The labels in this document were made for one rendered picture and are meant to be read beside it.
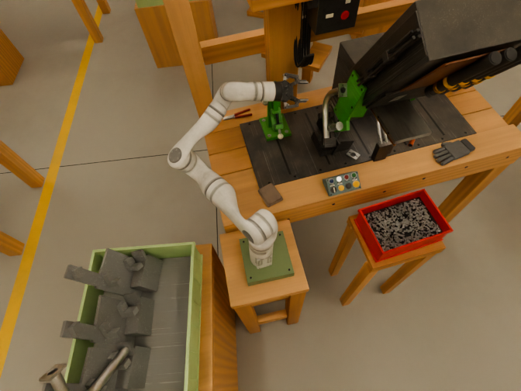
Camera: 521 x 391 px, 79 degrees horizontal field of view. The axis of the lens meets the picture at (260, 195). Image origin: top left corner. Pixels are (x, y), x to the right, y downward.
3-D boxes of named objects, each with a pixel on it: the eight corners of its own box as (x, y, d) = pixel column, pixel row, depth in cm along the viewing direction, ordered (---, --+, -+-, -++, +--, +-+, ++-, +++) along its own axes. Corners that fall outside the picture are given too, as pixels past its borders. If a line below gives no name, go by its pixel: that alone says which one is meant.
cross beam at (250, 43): (458, 9, 159) (467, -9, 151) (205, 65, 148) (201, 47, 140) (453, 4, 161) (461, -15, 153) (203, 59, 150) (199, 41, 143)
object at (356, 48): (397, 110, 165) (422, 51, 136) (342, 123, 162) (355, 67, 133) (381, 87, 174) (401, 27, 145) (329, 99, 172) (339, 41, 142)
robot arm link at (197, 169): (178, 167, 130) (217, 203, 119) (163, 159, 121) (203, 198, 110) (192, 149, 129) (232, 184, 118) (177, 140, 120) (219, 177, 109)
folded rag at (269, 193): (257, 192, 144) (257, 188, 142) (272, 184, 146) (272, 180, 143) (267, 208, 140) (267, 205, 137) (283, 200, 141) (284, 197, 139)
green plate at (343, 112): (359, 127, 141) (382, 88, 124) (342, 128, 139) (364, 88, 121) (348, 109, 147) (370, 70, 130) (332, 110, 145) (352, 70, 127)
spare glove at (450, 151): (459, 136, 154) (462, 133, 152) (475, 152, 149) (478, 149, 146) (425, 151, 151) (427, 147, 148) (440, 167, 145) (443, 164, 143)
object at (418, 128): (429, 136, 130) (432, 132, 127) (392, 146, 128) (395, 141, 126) (385, 76, 149) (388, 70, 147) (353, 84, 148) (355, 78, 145)
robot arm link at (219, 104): (225, 77, 123) (204, 107, 124) (230, 77, 115) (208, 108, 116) (239, 89, 126) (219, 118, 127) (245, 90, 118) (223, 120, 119)
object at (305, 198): (513, 163, 162) (533, 144, 149) (228, 240, 149) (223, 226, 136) (495, 143, 169) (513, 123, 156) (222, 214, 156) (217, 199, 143)
